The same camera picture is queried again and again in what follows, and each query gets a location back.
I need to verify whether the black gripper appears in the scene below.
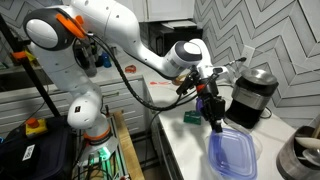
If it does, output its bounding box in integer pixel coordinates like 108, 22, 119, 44
198, 80, 226, 135

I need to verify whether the big clear plastic lunch box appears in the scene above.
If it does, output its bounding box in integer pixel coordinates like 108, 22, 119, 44
213, 121, 264, 180

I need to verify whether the small orange red object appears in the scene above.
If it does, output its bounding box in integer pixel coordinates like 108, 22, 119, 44
124, 64, 137, 74

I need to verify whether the yellow emergency stop box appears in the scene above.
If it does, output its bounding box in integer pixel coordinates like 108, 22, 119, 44
25, 117, 49, 137

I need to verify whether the black silver coffee maker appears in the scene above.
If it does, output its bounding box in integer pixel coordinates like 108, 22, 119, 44
224, 68, 279, 130

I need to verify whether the dark wooden spoon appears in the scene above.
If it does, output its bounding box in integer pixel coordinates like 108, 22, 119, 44
172, 74, 188, 86

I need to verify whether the white counter base cabinet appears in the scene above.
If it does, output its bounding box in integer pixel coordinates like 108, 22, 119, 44
144, 78, 184, 180

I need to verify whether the small red silicone spatula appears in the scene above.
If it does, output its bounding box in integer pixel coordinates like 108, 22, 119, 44
149, 80, 172, 86

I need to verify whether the metal utensil holder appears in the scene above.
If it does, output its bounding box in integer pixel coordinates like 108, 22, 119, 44
275, 125, 320, 180

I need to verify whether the grey drawer cabinet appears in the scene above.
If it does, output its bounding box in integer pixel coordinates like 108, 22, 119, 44
0, 74, 149, 134

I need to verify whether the wooden board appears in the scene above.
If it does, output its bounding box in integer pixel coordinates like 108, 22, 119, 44
113, 110, 145, 180

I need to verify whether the metal ladle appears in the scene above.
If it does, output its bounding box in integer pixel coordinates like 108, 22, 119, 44
301, 149, 320, 167

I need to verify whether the black microwave oven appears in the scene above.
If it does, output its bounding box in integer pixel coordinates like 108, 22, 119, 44
139, 21, 204, 65

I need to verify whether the white paper stack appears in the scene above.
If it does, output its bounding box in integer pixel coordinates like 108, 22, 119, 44
161, 20, 198, 31

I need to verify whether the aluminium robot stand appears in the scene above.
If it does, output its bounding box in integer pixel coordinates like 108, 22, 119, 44
71, 133, 132, 180

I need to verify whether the white upper cabinet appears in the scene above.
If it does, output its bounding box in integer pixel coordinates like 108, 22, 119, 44
126, 0, 196, 23

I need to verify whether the blue bottle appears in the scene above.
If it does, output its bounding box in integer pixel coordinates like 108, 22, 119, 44
100, 52, 113, 69

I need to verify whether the dark countertop appliance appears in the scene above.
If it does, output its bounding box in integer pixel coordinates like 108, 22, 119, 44
73, 36, 98, 78

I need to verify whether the black equipment case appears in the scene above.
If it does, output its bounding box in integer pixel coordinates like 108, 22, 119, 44
0, 115, 75, 180

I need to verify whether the black stand pole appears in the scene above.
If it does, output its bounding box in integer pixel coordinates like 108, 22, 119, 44
0, 14, 63, 118

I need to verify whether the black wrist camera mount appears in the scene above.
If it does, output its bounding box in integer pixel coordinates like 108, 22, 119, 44
175, 73, 201, 96

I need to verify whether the long black power cable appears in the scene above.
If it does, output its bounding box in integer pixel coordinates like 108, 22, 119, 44
143, 57, 248, 169

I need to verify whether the white wall outlet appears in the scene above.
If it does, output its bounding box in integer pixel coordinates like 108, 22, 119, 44
240, 44, 256, 68

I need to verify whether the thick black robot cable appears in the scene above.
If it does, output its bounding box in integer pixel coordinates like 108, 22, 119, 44
87, 33, 214, 113

